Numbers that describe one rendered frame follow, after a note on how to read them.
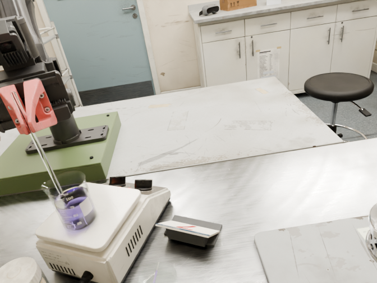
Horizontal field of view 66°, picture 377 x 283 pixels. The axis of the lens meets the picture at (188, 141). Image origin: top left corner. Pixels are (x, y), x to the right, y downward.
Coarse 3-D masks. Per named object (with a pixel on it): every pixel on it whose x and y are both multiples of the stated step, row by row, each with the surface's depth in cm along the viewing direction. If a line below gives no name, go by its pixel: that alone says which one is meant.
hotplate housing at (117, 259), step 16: (160, 192) 53; (144, 208) 47; (160, 208) 52; (128, 224) 43; (144, 224) 47; (112, 240) 41; (128, 240) 43; (144, 240) 47; (48, 256) 43; (64, 256) 41; (80, 256) 40; (96, 256) 39; (112, 256) 39; (128, 256) 43; (64, 272) 44; (80, 272) 42; (96, 272) 40; (112, 272) 40
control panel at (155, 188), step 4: (104, 184) 56; (108, 184) 56; (128, 184) 57; (132, 184) 57; (132, 188) 53; (152, 188) 54; (156, 188) 55; (160, 188) 55; (164, 188) 55; (144, 192) 51; (148, 192) 51; (152, 192) 51
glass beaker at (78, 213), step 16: (64, 176) 41; (80, 176) 41; (48, 192) 39; (64, 192) 37; (80, 192) 38; (64, 208) 38; (80, 208) 39; (96, 208) 43; (64, 224) 40; (80, 224) 40
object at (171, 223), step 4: (164, 224) 47; (168, 224) 48; (172, 224) 48; (176, 224) 48; (180, 224) 49; (184, 224) 50; (184, 228) 46; (188, 228) 47; (192, 228) 47; (196, 228) 48; (200, 228) 48; (204, 228) 49; (200, 232) 44; (204, 232) 45; (208, 232) 45; (212, 232) 46
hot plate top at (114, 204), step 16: (96, 192) 48; (112, 192) 47; (128, 192) 47; (112, 208) 44; (128, 208) 43; (48, 224) 43; (96, 224) 42; (112, 224) 41; (48, 240) 41; (64, 240) 40; (80, 240) 39; (96, 240) 39
